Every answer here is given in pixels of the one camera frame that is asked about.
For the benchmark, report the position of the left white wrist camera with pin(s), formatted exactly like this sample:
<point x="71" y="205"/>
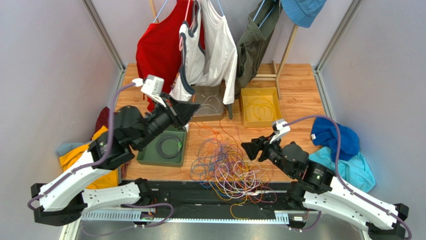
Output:
<point x="152" y="87"/>

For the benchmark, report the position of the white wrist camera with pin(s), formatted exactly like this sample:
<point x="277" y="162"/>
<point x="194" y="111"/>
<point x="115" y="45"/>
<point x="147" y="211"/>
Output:
<point x="152" y="87"/>
<point x="280" y="129"/>

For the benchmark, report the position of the red hanging shirt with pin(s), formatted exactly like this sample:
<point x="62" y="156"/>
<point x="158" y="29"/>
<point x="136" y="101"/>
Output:
<point x="171" y="50"/>

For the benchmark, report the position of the blue bucket hat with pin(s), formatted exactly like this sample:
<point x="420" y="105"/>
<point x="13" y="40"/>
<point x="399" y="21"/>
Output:
<point x="302" y="12"/>

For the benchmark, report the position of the green plastic tray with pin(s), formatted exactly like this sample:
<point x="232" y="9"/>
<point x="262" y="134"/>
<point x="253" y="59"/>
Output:
<point x="167" y="149"/>

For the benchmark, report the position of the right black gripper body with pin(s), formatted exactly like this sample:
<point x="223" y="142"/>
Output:
<point x="264" y="149"/>

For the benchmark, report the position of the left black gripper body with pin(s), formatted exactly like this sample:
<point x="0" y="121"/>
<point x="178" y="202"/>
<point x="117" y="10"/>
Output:
<point x="172" y="112"/>

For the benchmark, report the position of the olive green hanging garment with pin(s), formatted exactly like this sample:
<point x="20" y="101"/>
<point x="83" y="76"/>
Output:
<point x="252" y="45"/>

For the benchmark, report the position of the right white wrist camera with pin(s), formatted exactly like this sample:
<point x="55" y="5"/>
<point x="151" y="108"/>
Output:
<point x="280" y="129"/>

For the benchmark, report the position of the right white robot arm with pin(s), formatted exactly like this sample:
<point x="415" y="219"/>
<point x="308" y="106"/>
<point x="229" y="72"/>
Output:
<point x="317" y="187"/>

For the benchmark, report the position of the yellow cloth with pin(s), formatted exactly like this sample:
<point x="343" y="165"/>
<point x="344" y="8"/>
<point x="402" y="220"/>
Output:
<point x="106" y="181"/>

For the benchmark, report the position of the cyan cloth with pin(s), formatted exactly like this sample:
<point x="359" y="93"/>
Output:
<point x="355" y="171"/>

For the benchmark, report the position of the wooden clothes rack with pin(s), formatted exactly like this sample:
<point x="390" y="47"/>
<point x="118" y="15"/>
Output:
<point x="283" y="63"/>

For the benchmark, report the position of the yellow plastic tray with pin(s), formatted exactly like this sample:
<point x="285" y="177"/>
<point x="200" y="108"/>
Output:
<point x="259" y="107"/>

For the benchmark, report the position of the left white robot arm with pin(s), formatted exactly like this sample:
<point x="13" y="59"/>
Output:
<point x="68" y="197"/>

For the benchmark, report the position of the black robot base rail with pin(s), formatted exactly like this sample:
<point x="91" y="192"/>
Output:
<point x="185" y="202"/>

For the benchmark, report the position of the dark blue towel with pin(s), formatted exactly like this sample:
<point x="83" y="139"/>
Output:
<point x="324" y="133"/>

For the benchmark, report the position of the grey blue cloth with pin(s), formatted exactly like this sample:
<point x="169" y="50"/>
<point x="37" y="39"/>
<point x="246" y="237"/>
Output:
<point x="66" y="147"/>

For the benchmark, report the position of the white hanging tank top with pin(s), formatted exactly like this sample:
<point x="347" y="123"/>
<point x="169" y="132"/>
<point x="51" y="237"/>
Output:
<point x="209" y="54"/>

